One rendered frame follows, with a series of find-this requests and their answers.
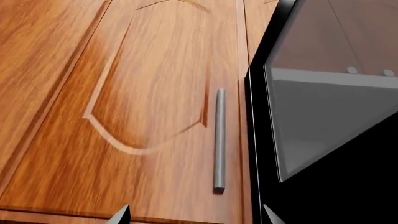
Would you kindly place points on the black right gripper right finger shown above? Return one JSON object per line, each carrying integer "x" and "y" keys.
{"x": 269, "y": 217}

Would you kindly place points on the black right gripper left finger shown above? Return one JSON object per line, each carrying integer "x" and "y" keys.
{"x": 122, "y": 217}

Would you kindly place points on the black glass-front appliance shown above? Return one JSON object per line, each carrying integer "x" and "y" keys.
{"x": 326, "y": 140}

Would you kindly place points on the wooden cabinet door with panel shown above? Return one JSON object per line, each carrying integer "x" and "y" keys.
{"x": 31, "y": 58}
{"x": 258, "y": 25}
{"x": 149, "y": 93}

